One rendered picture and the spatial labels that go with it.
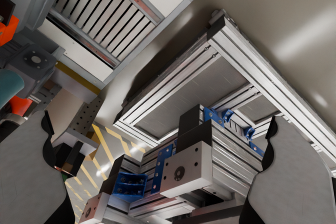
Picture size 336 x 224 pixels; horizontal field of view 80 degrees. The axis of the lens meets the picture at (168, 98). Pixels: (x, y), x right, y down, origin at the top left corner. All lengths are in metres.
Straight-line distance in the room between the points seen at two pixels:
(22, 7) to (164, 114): 0.78
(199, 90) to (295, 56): 0.52
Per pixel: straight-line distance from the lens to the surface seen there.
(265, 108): 1.11
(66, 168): 1.01
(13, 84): 0.83
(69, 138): 1.09
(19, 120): 0.46
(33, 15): 1.14
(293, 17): 1.11
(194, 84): 0.96
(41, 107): 1.27
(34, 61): 1.01
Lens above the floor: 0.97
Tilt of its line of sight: 47 degrees down
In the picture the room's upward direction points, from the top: 169 degrees counter-clockwise
